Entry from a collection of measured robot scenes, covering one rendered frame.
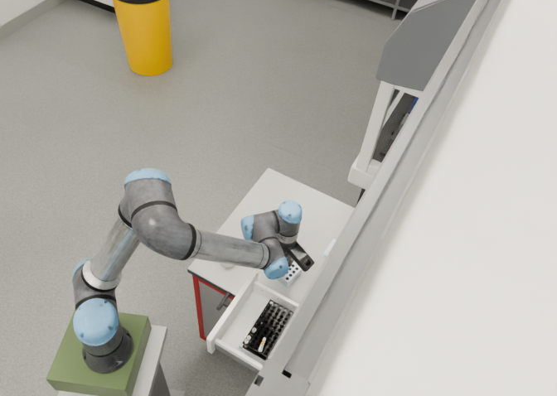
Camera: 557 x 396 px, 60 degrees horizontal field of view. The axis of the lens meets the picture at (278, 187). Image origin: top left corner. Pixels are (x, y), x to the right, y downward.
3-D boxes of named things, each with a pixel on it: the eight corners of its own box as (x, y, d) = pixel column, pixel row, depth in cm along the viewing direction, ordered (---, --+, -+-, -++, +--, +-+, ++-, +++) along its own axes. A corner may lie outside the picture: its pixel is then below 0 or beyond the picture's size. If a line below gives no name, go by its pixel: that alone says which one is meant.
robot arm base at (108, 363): (75, 368, 147) (66, 355, 139) (95, 322, 156) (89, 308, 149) (122, 378, 146) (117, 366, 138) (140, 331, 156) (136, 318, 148)
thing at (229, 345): (215, 349, 157) (214, 341, 152) (254, 287, 172) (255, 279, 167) (324, 414, 146) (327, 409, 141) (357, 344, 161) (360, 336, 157)
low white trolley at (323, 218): (197, 345, 241) (186, 268, 183) (260, 255, 278) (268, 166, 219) (299, 407, 226) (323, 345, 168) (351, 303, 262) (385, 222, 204)
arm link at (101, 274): (69, 319, 142) (142, 200, 114) (65, 277, 151) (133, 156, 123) (108, 319, 149) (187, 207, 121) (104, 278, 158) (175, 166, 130)
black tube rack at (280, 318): (242, 350, 157) (242, 342, 152) (268, 307, 167) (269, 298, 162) (302, 385, 151) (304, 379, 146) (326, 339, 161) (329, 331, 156)
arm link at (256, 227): (249, 241, 142) (284, 233, 145) (239, 212, 149) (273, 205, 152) (249, 255, 148) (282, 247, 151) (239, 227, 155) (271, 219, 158)
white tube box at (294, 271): (262, 268, 185) (263, 263, 183) (276, 254, 190) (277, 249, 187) (287, 287, 181) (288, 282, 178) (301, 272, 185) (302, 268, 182)
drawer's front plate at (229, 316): (207, 351, 157) (205, 338, 149) (253, 284, 174) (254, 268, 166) (211, 354, 157) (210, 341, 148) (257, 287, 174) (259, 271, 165)
